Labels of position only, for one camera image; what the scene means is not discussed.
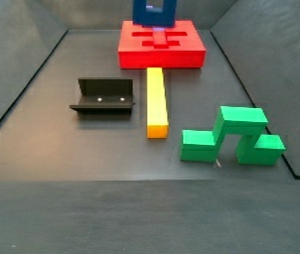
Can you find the yellow long bar block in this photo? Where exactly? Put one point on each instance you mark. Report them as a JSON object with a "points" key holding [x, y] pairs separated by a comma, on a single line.
{"points": [[157, 107]]}

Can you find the black angled fixture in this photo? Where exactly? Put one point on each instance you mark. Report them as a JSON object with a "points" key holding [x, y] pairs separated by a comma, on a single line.
{"points": [[105, 94]]}

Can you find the blue U-shaped block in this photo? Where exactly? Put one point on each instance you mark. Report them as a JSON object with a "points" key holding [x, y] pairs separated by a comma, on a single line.
{"points": [[154, 16]]}

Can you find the green stepped block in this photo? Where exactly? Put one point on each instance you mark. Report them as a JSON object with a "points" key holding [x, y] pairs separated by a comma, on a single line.
{"points": [[257, 148]]}

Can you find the red base block with slots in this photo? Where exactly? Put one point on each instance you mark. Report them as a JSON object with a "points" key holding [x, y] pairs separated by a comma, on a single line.
{"points": [[172, 48]]}

